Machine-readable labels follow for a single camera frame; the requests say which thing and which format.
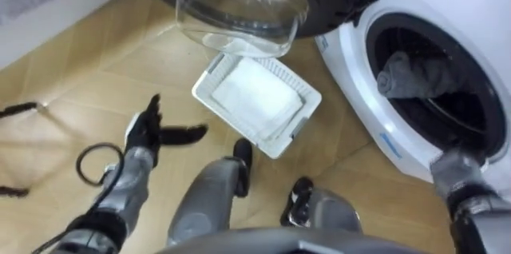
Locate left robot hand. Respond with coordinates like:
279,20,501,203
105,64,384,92
124,93,209,157

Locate robot legs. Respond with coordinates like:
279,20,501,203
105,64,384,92
166,138,362,248

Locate white plastic laundry basket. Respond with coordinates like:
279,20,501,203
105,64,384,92
191,51,323,160

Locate white folded cloth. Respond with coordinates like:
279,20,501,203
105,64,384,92
211,57,304,141

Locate open round washing machine door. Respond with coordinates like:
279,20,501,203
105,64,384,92
133,0,381,59

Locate robot body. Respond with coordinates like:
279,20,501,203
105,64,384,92
153,226,430,254

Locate white washing machine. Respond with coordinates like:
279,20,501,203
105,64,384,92
314,0,511,206

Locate grey rolled towel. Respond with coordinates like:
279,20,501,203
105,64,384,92
376,50,464,100

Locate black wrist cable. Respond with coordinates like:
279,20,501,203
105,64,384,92
30,142,126,254

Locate black floor cable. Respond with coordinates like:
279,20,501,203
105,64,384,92
0,101,40,119
0,185,30,199

